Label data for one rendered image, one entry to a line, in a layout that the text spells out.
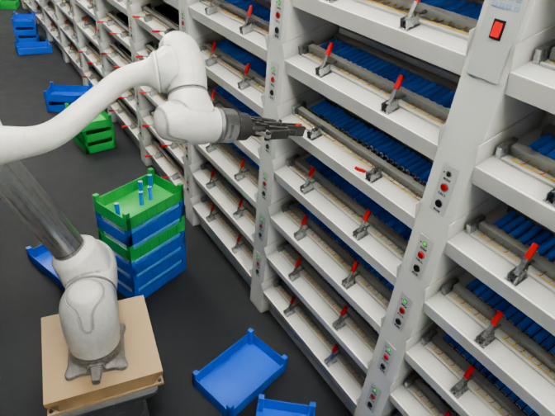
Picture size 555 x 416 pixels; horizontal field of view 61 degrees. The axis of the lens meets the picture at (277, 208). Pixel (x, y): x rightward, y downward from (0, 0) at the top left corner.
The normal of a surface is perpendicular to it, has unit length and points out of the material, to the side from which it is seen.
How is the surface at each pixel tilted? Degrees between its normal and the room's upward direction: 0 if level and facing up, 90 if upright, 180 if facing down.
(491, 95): 90
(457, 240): 16
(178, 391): 0
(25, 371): 0
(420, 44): 106
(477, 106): 90
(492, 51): 90
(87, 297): 6
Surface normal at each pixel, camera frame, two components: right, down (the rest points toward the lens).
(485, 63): -0.84, 0.26
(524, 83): -0.83, 0.47
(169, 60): 0.07, -0.14
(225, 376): 0.08, -0.82
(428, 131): -0.15, -0.71
